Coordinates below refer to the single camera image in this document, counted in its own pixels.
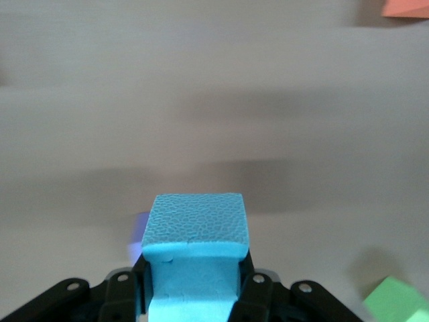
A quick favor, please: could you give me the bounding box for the green foam block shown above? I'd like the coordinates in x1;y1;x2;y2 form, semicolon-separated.
361;274;429;322

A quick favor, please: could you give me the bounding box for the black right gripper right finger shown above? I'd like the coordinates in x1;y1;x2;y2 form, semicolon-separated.
231;254;363;322

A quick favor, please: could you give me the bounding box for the brown table cover sheet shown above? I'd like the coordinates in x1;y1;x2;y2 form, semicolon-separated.
0;0;429;322

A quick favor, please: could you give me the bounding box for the orange foam block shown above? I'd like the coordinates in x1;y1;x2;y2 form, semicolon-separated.
381;0;429;19

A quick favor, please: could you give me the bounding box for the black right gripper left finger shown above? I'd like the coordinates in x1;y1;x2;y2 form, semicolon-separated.
0;256;150;322

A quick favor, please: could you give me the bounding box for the light blue foam block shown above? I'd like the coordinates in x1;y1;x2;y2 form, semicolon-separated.
142;193;251;322

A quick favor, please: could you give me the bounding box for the purple foam block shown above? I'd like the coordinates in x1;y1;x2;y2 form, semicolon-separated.
126;211;150;264

